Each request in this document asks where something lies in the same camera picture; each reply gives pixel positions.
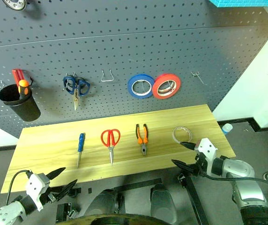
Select clear tape roll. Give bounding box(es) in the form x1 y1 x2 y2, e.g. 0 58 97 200
172 125 194 144

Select red handled scissors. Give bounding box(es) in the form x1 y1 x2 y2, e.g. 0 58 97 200
100 128 121 166

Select blue capped water bottle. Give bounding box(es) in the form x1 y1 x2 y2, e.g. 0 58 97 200
221 123 234 136

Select red tape roll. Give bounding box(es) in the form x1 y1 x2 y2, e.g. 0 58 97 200
152 73 182 100

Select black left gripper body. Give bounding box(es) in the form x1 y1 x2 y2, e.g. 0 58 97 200
39 184 58 206

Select round silver disc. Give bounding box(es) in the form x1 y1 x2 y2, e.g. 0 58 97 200
1 0 28 11

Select cyan box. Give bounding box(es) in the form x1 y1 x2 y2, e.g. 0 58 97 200
208 0 268 8

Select red utility knife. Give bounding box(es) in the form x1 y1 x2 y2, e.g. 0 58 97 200
12 68 25 86

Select black plastic cup holder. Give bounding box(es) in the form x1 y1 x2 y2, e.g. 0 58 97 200
0 83 41 122

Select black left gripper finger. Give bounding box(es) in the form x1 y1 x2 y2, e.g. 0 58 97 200
46 167 67 182
51 179 78 202

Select black table frame bar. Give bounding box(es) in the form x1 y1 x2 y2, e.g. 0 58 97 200
113 178 163 192

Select blue tape roll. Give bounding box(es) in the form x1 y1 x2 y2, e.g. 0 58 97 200
127 73 155 99

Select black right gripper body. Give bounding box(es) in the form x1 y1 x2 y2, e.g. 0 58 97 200
189 153 209 178

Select silver wire loop hook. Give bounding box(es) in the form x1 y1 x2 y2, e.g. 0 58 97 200
100 68 115 83

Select orange black pliers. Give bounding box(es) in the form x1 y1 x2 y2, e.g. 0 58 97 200
135 123 149 157

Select dark rounded grey shape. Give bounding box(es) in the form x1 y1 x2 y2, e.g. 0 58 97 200
149 183 178 224
86 188 121 216

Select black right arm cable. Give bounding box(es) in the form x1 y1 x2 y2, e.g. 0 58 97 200
194 156 268 188

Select silver straight peg hook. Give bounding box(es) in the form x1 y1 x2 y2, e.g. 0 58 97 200
191 71 206 85

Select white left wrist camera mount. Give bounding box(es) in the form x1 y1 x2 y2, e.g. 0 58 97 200
25 172 51 211

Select blue handled scissors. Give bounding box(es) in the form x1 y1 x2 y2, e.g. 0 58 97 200
62 73 91 112

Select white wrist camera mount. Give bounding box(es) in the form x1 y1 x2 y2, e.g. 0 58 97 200
25 172 51 211
194 137 219 177

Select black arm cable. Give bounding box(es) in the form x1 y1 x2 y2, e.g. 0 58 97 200
194 156 268 188
5 169 33 206

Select blue handled screwdriver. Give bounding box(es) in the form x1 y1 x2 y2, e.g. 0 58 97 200
76 132 86 168

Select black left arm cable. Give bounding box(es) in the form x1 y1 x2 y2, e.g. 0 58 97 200
5 169 33 206

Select black round rim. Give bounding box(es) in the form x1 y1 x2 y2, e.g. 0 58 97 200
63 212 173 225

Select black table leg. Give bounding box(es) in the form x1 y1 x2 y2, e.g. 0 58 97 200
177 172 210 225

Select grey metal pegboard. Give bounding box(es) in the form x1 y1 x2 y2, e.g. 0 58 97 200
0 0 268 139

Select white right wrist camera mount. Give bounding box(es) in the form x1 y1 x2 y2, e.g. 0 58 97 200
194 137 219 177

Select black metal bracket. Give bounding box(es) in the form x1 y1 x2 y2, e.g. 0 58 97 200
55 202 76 223

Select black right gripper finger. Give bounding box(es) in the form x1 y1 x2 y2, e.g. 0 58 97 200
180 141 197 151
171 159 196 176

